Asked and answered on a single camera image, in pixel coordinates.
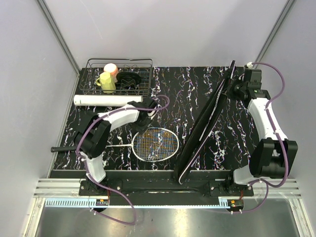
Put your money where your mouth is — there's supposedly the badminton racket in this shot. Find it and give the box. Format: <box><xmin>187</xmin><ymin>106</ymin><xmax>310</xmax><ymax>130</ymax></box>
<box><xmin>51</xmin><ymin>127</ymin><xmax>179</xmax><ymax>162</ymax></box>

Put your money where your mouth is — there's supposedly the black racket bag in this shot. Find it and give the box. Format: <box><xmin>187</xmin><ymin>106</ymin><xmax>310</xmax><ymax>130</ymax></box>
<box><xmin>173</xmin><ymin>60</ymin><xmax>236</xmax><ymax>185</ymax></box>

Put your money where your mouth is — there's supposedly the white shuttlecock tube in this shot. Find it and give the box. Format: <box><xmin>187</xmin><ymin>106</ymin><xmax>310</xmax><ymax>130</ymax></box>
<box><xmin>73</xmin><ymin>95</ymin><xmax>143</xmax><ymax>107</ymax></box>

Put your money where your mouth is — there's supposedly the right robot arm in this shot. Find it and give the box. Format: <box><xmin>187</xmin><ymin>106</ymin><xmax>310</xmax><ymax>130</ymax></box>
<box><xmin>224</xmin><ymin>68</ymin><xmax>298</xmax><ymax>196</ymax></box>

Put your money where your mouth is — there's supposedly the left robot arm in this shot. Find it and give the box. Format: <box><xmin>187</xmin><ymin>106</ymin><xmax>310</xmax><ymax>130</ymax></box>
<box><xmin>74</xmin><ymin>99</ymin><xmax>158</xmax><ymax>196</ymax></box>

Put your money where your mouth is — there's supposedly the black bowl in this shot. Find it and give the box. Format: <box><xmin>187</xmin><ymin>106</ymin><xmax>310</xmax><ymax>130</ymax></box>
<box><xmin>117</xmin><ymin>72</ymin><xmax>141</xmax><ymax>89</ymax></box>

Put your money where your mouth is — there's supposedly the marble pattern table mat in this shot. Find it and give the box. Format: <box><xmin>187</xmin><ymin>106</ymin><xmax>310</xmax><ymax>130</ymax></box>
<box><xmin>54</xmin><ymin>65</ymin><xmax>275</xmax><ymax>171</ymax></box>

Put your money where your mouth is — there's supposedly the yellow-green mug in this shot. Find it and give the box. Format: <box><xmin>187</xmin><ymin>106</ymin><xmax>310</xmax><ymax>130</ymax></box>
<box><xmin>96</xmin><ymin>72</ymin><xmax>116</xmax><ymax>94</ymax></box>

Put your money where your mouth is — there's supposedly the pink cup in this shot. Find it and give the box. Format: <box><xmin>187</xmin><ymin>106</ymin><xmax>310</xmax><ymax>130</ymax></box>
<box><xmin>104</xmin><ymin>63</ymin><xmax>119</xmax><ymax>83</ymax></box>

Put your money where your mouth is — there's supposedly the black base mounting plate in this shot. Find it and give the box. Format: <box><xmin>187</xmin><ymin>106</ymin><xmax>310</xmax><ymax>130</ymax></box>
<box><xmin>79</xmin><ymin>170</ymin><xmax>254</xmax><ymax>206</ymax></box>

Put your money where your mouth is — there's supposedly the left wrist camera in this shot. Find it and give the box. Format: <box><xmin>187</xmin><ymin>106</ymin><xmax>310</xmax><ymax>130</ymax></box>
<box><xmin>147</xmin><ymin>110</ymin><xmax>157</xmax><ymax>120</ymax></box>

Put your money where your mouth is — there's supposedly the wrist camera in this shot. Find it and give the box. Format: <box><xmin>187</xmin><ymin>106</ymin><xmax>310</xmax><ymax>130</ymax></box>
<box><xmin>147</xmin><ymin>110</ymin><xmax>157</xmax><ymax>120</ymax></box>
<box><xmin>244</xmin><ymin>62</ymin><xmax>254</xmax><ymax>72</ymax></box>

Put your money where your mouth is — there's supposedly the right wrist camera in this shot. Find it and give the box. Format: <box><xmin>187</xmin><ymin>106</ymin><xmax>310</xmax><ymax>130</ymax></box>
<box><xmin>244</xmin><ymin>62</ymin><xmax>254</xmax><ymax>72</ymax></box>

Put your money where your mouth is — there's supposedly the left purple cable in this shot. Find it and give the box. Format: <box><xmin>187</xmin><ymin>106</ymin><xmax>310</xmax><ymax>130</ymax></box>
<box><xmin>76</xmin><ymin>95</ymin><xmax>170</xmax><ymax>225</ymax></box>

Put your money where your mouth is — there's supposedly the purple cable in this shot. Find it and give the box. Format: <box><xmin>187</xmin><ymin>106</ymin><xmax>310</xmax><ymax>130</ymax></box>
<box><xmin>248</xmin><ymin>62</ymin><xmax>289</xmax><ymax>214</ymax></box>
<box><xmin>76</xmin><ymin>95</ymin><xmax>170</xmax><ymax>225</ymax></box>

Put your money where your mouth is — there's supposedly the wire dish rack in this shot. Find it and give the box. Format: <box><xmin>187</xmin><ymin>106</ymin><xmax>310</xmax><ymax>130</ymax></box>
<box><xmin>79</xmin><ymin>58</ymin><xmax>153</xmax><ymax>96</ymax></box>

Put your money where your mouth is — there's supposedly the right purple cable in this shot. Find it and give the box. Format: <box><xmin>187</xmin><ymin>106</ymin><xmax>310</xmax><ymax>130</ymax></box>
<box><xmin>248</xmin><ymin>62</ymin><xmax>289</xmax><ymax>214</ymax></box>

